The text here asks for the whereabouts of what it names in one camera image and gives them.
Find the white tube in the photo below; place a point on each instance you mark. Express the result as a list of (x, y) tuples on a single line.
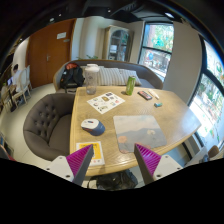
[(154, 94)]

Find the striped cushion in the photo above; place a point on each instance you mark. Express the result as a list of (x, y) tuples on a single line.
[(131, 73), (110, 76)]

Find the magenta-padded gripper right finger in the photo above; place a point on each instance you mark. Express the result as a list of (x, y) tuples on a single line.
[(165, 165)]

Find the green drink can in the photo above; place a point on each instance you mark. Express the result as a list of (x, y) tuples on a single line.
[(130, 86)]

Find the black bag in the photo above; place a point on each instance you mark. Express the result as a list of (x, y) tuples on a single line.
[(113, 180)]

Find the group of white chairs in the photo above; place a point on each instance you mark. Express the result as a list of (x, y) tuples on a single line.
[(21, 86)]

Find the small teal eraser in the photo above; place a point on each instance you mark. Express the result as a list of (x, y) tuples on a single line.
[(158, 104)]

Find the black-framed window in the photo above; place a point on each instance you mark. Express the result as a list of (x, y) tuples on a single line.
[(156, 46)]

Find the black and red flat box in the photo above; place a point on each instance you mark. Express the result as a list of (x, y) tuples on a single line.
[(145, 95)]

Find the yellow and white card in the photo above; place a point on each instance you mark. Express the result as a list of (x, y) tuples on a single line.
[(95, 148)]

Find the clear shaker bottle white lid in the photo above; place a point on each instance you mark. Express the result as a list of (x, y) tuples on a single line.
[(91, 80)]

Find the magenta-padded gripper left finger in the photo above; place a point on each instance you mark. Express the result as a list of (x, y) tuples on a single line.
[(63, 165)]

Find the grey tufted armchair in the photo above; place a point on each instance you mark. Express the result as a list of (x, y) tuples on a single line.
[(43, 126)]

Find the grey curved sofa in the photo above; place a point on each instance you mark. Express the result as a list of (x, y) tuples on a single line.
[(150, 78)]

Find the large curved window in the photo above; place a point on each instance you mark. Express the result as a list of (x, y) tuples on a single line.
[(211, 100)]

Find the white paper door sign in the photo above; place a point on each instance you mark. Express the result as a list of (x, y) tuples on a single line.
[(61, 35)]

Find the beige glass-door cabinet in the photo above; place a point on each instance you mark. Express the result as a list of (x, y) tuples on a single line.
[(116, 43)]

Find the white and blue computer mouse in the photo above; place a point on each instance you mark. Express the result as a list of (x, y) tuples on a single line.
[(93, 126)]

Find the white sticker sheet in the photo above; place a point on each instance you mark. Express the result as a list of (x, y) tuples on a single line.
[(106, 102)]

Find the person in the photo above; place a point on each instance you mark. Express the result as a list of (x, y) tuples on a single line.
[(16, 76)]

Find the grey printed mouse pad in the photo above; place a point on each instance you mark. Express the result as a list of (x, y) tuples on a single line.
[(138, 131)]

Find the brown wooden door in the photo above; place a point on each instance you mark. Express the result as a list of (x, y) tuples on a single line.
[(50, 53)]

